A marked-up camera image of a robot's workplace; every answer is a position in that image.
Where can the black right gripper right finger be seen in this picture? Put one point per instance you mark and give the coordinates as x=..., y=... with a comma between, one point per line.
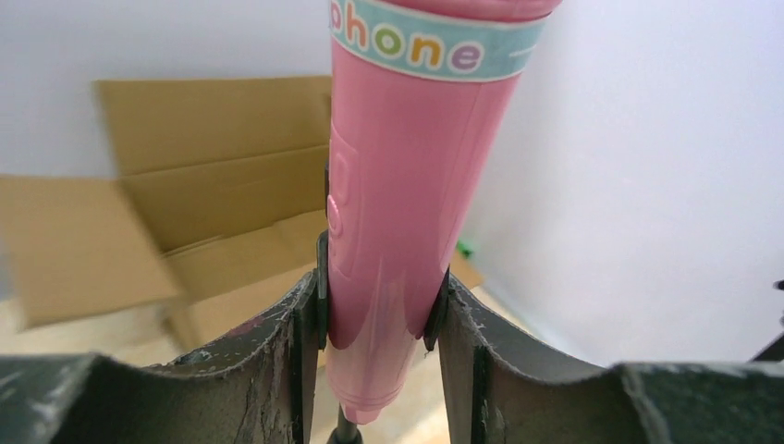
x=502, y=385

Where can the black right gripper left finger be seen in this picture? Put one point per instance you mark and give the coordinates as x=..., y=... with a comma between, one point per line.
x=255, y=384

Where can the brown cardboard box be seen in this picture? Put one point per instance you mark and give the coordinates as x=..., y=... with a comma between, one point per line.
x=214, y=214

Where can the pink microphone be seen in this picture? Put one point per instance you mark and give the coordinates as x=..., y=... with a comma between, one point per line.
x=419, y=89

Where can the black round-base stand with clip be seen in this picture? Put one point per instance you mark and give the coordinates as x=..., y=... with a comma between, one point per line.
x=347, y=431

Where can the green toy block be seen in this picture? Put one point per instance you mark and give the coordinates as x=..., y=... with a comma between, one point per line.
x=464, y=249

